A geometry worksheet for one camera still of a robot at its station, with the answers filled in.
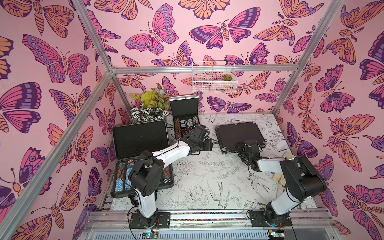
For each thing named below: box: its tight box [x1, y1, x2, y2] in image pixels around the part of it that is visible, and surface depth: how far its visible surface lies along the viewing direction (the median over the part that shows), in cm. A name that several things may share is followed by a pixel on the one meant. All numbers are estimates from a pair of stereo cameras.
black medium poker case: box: [215, 121, 266, 154], surface depth 105 cm
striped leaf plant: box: [130, 102, 170, 122], surface depth 93 cm
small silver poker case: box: [169, 94, 201, 139], surface depth 111 cm
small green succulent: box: [222, 74, 233, 81], surface depth 94 cm
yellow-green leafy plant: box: [130, 83, 171, 111], surface depth 103 cm
